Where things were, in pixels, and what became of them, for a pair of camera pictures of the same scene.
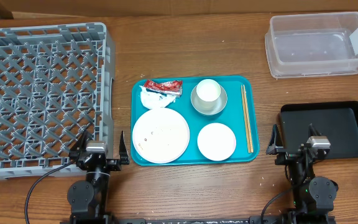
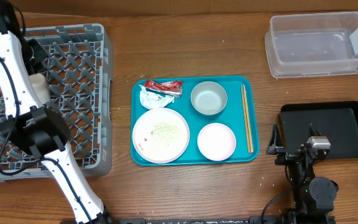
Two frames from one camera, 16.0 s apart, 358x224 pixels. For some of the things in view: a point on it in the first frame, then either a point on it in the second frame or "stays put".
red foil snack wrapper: [174, 87] stays put
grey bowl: [209, 107] stays put
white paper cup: [208, 89] -> [40, 84]
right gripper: [294, 154] stays put
